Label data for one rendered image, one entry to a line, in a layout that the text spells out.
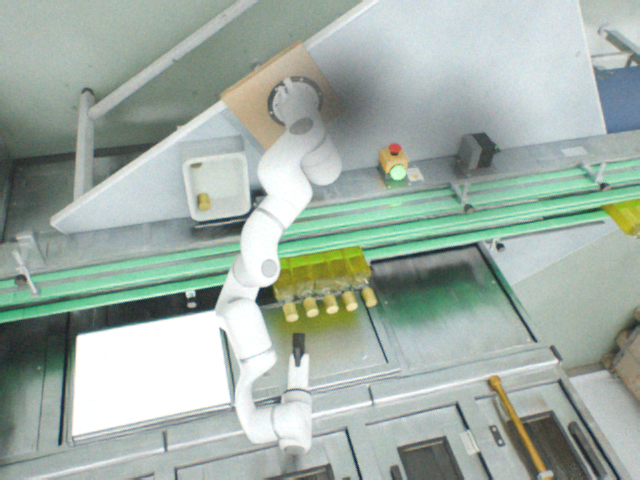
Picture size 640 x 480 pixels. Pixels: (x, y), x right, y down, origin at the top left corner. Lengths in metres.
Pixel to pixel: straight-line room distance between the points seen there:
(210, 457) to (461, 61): 1.27
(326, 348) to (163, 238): 0.58
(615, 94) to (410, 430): 1.54
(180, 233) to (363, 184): 0.57
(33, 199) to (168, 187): 0.75
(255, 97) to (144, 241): 0.55
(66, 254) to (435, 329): 1.12
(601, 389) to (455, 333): 3.94
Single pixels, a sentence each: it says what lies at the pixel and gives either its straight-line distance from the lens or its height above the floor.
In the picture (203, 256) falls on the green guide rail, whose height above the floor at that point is 0.91.
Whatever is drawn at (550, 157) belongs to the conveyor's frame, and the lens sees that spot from 2.05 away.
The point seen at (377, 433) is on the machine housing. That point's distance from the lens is 1.64.
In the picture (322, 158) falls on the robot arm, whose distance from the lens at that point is 1.34.
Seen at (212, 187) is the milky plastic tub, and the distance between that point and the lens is 1.74.
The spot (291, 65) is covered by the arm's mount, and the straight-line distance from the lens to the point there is 1.55.
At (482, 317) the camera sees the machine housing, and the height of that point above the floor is 1.18.
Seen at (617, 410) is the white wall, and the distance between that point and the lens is 5.66.
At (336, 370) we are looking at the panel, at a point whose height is 1.28.
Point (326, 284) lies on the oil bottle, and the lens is 1.66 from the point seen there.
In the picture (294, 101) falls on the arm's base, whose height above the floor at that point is 0.84.
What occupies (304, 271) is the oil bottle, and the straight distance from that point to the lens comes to 1.68.
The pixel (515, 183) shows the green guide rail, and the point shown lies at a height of 0.91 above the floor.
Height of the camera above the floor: 2.11
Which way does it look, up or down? 43 degrees down
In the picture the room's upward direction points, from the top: 160 degrees clockwise
